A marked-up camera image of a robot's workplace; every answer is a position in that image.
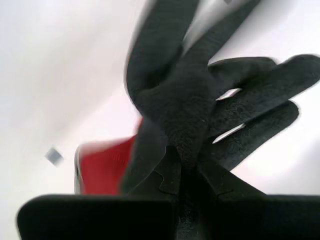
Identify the small grey square sticker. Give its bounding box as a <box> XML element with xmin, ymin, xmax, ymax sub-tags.
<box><xmin>44</xmin><ymin>146</ymin><xmax>65</xmax><ymax>166</ymax></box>

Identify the grey glove with red cuff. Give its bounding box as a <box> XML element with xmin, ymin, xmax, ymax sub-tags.
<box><xmin>73</xmin><ymin>0</ymin><xmax>320</xmax><ymax>240</ymax></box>

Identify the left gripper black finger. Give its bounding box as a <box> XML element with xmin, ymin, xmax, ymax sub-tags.
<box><xmin>198</xmin><ymin>159</ymin><xmax>320</xmax><ymax>240</ymax></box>
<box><xmin>16</xmin><ymin>146</ymin><xmax>182</xmax><ymax>240</ymax></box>

